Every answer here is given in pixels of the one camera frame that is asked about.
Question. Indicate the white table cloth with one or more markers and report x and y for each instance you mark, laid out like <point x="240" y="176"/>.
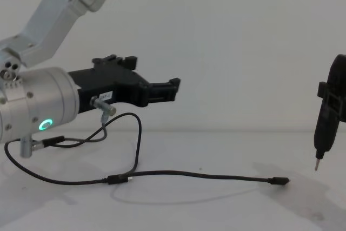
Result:
<point x="189" y="214"/>

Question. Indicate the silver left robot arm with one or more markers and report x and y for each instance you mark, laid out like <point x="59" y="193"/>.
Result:
<point x="40" y="98"/>

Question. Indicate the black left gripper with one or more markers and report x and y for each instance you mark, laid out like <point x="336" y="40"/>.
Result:
<point x="108" y="82"/>

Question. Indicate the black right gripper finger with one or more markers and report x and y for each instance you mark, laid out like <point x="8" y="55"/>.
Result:
<point x="330" y="98"/>

